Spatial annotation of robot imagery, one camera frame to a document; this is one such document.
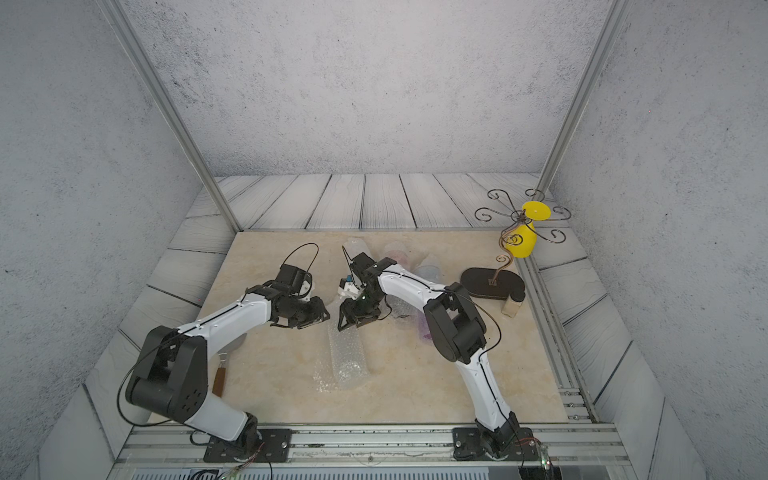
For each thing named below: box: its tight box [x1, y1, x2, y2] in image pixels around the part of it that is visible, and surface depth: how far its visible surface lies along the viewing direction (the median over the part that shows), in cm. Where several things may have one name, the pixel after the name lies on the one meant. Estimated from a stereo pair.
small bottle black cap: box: [501, 290, 526, 318], surface depth 92 cm
